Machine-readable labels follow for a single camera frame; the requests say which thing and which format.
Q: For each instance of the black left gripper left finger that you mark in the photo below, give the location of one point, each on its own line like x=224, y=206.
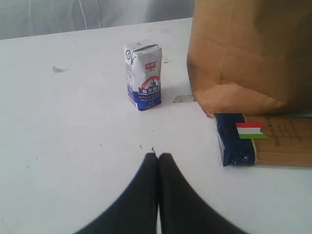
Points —
x=135, y=210

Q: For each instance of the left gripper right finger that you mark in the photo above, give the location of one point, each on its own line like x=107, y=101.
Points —
x=182, y=210

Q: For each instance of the large brown paper bag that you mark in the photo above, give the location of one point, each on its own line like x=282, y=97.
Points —
x=251, y=56

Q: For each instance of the spaghetti packet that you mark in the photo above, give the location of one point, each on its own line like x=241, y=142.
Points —
x=284, y=141

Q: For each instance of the clear plastic scrap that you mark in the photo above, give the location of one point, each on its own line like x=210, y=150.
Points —
x=184, y=99

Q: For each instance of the small milk carton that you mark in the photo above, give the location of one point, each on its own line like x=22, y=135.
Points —
x=143, y=61

